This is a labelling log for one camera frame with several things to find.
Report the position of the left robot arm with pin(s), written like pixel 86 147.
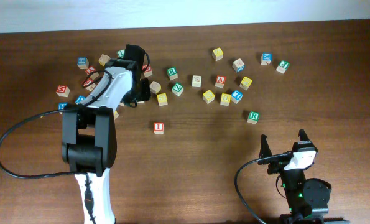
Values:
pixel 89 143

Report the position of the red A block left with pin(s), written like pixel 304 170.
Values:
pixel 91 69

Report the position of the blue letter S block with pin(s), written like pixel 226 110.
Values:
pixel 82 63

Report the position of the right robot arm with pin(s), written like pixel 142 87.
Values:
pixel 307 198

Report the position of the white picture block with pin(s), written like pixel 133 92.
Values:
pixel 196 81

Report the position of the yellow block top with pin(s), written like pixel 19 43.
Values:
pixel 217 54

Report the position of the plain tilted wooden block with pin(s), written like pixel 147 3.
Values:
pixel 155 87

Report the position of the red letter Q block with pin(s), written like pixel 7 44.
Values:
pixel 147 71

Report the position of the blue letter X block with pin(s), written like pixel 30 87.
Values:
pixel 266 58

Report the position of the blue H block left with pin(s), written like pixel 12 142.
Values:
pixel 61 106

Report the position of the wooden block blue D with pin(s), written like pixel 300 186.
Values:
pixel 238 65

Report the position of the yellow tilted centre block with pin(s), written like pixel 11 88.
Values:
pixel 208 96

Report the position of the yellow letter S block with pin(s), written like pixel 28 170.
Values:
pixel 162 99

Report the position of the green R block upper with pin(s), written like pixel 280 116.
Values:
pixel 172 73

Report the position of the yellow block right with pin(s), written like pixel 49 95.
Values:
pixel 245 83

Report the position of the red letter I block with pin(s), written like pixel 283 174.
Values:
pixel 158 128

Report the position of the green letter Z block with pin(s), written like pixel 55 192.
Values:
pixel 177 89

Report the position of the red number six block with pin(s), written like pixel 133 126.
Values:
pixel 89 84

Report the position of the green letter R block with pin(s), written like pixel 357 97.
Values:
pixel 253 117

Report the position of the yellow letter E block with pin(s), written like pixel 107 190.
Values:
pixel 225 99

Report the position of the green letter L block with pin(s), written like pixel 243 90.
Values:
pixel 120 53

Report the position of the blue letter L block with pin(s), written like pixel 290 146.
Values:
pixel 236 96

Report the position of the red letter M block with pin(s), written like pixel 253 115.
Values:
pixel 63 91

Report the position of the green letter J block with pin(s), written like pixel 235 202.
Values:
pixel 283 66

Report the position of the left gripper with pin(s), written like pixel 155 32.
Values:
pixel 145 95

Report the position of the yellow tilted block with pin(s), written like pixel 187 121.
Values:
pixel 208 96
pixel 116 115

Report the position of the blue H block tilted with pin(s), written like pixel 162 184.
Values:
pixel 79 99

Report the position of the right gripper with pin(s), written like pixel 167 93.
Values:
pixel 276 166

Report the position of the red letter A block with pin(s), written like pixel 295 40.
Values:
pixel 220 81

